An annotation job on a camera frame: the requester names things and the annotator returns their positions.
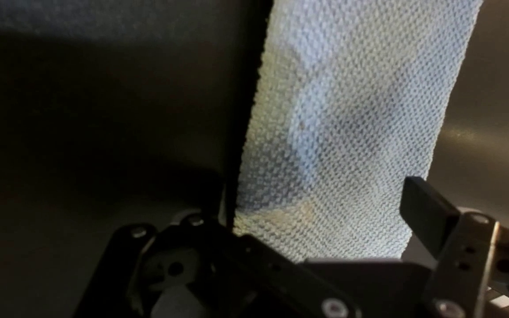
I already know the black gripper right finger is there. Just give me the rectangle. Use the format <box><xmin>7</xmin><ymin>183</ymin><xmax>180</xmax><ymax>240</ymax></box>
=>
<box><xmin>399</xmin><ymin>176</ymin><xmax>509</xmax><ymax>318</ymax></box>

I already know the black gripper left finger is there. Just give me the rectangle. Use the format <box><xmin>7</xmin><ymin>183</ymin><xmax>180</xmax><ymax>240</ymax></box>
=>
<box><xmin>74</xmin><ymin>169</ymin><xmax>360</xmax><ymax>318</ymax></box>

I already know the light blue towel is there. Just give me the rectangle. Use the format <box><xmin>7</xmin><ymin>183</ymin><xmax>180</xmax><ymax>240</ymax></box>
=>
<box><xmin>233</xmin><ymin>0</ymin><xmax>482</xmax><ymax>261</ymax></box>

